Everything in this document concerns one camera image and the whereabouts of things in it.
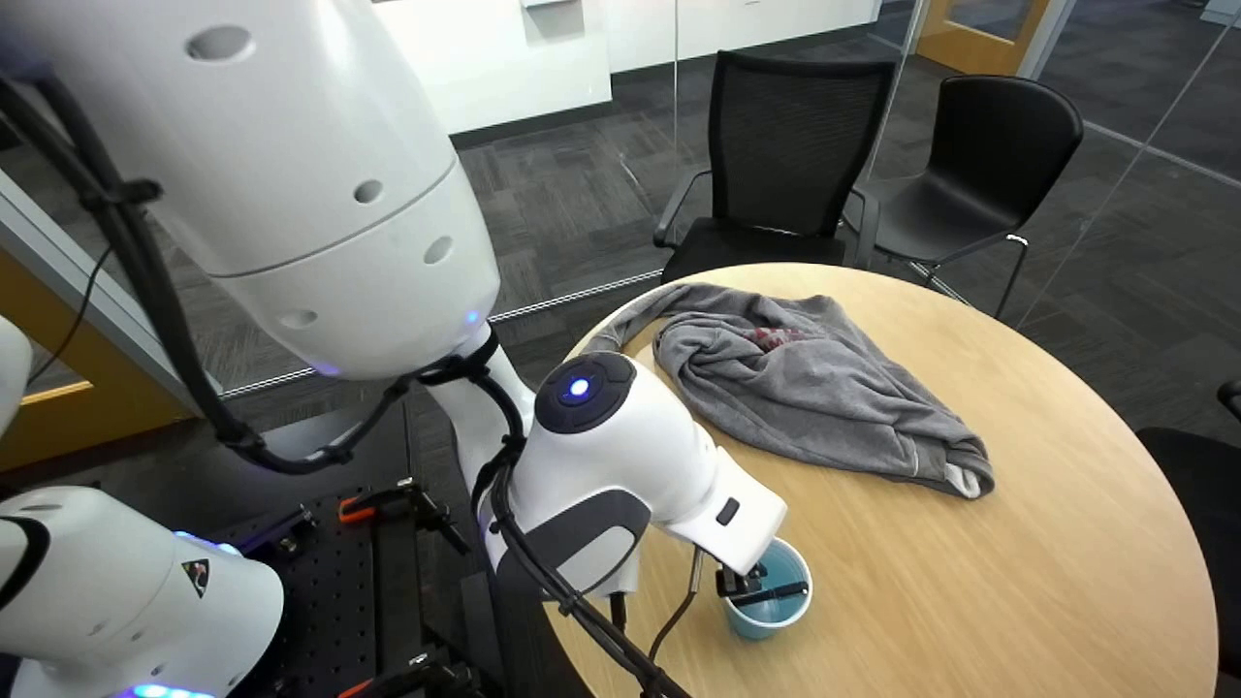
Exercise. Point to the black bar clamp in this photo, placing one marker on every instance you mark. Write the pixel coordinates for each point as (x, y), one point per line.
(278, 528)

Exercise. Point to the wooden door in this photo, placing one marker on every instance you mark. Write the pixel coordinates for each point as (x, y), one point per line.
(983, 40)

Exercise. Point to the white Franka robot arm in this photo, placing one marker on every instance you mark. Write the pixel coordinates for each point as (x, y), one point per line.
(296, 167)

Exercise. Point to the black plastic office chair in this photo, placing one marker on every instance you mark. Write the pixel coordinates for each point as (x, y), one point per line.
(994, 158)

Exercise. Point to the yellow wooden panel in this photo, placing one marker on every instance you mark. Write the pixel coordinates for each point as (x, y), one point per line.
(78, 411)

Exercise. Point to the blue paper cup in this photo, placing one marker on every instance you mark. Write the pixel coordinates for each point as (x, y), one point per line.
(762, 626)

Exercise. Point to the black mesh office chair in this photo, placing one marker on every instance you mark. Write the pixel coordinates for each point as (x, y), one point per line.
(789, 140)
(1208, 516)

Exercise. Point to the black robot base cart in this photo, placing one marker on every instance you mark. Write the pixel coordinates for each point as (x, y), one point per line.
(321, 595)

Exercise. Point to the grey sweatshirt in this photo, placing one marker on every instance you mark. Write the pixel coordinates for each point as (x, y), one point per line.
(817, 391)

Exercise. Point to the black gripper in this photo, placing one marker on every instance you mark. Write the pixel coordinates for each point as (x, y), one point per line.
(734, 584)

